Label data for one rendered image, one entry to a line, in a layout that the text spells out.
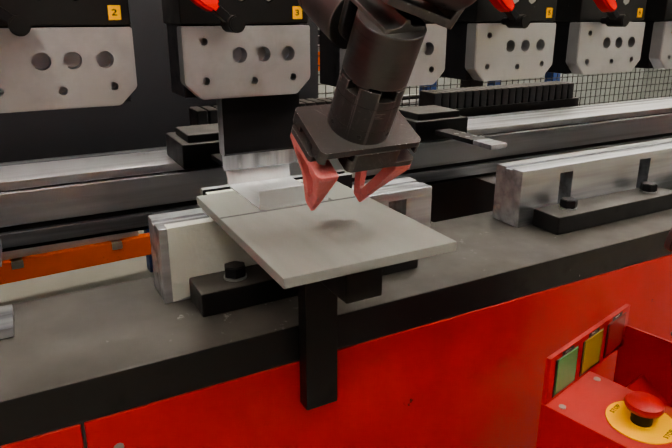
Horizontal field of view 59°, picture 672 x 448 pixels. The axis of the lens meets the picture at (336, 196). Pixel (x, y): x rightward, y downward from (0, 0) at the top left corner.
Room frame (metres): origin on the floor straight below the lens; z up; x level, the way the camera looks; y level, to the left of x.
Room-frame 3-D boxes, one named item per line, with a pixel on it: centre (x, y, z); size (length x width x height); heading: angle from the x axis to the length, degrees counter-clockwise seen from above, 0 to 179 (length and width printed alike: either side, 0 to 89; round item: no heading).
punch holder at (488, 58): (0.91, -0.24, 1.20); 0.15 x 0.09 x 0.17; 118
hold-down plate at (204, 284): (0.71, 0.03, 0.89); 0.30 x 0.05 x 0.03; 118
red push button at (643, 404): (0.55, -0.33, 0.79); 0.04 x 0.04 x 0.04
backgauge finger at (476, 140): (1.07, -0.20, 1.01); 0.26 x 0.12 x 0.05; 28
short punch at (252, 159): (0.74, 0.10, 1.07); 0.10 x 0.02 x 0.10; 118
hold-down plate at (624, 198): (0.97, -0.47, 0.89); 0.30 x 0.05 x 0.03; 118
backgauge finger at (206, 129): (0.87, 0.16, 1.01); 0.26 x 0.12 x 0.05; 28
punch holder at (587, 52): (1.01, -0.41, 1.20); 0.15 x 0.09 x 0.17; 118
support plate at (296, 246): (0.61, 0.03, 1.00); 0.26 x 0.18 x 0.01; 28
